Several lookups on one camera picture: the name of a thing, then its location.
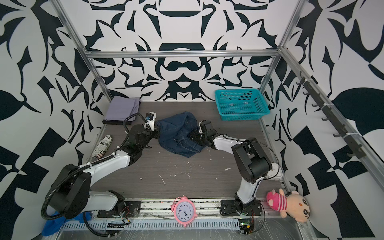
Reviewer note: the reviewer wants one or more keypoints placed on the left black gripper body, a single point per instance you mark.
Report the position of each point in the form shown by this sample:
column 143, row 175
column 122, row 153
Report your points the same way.
column 148, row 135

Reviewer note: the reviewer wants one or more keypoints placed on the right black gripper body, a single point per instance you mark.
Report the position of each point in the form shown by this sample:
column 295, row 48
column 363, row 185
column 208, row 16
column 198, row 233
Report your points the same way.
column 200, row 138

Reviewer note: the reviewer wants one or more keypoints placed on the dark navy garment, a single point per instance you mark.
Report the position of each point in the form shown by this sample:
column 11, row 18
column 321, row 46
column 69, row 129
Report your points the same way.
column 179, row 134

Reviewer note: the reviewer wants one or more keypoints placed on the purple grey skirt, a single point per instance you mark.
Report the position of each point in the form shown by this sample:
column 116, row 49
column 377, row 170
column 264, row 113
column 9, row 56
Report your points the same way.
column 121, row 108

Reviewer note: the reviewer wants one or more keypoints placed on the black skirt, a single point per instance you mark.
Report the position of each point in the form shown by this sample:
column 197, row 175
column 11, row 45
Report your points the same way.
column 113, row 122

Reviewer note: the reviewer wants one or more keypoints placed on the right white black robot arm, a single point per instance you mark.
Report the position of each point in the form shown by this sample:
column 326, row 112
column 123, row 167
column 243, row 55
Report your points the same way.
column 253, row 164

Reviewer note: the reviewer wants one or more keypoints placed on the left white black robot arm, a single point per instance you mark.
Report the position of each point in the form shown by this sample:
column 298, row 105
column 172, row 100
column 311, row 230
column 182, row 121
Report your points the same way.
column 71, row 197

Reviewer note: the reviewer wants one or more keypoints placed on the teal plastic basket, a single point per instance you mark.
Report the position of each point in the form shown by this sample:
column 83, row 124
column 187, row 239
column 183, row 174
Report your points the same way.
column 241, row 104

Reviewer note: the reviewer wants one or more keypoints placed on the white square clock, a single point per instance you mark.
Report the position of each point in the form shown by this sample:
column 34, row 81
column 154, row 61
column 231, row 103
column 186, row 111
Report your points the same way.
column 275, row 173

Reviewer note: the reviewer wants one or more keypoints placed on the pink alarm clock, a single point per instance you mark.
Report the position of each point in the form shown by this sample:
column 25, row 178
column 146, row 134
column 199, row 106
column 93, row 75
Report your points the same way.
column 184, row 211

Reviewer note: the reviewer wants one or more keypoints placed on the small green circuit board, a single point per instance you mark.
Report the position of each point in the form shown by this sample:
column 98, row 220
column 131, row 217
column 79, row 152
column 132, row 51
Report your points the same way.
column 246, row 226

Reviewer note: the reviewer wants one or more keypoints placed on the pink plush pig toy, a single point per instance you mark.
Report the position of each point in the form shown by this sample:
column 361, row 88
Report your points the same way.
column 293, row 205

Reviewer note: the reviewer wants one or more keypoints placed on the blue cloth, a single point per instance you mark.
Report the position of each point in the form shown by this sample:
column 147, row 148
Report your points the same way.
column 53, row 226

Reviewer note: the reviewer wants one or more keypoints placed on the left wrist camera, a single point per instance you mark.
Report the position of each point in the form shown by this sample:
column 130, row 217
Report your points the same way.
column 150, row 121

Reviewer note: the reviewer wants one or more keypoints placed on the white slotted cable duct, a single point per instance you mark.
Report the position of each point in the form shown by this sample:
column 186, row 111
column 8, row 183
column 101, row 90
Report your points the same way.
column 198, row 224

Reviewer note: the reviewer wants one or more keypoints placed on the black wall hook rack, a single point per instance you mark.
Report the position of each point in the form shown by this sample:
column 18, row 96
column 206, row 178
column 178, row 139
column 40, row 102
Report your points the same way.
column 333, row 116

